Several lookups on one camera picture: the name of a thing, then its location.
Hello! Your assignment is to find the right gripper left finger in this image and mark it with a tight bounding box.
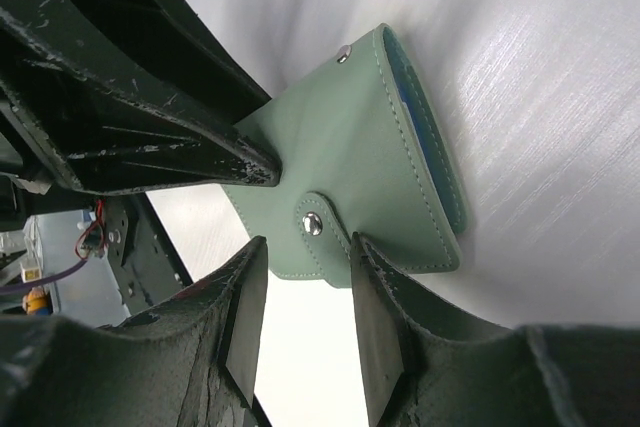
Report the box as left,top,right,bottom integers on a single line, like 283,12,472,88
1,237,268,426

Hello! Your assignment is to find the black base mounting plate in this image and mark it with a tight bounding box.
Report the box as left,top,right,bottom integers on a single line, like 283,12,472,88
104,194,193,320

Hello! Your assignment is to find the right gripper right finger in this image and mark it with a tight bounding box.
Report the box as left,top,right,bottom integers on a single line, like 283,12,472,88
351,234,639,426

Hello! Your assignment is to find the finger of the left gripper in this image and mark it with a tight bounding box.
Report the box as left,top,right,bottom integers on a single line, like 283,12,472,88
1,0,281,195

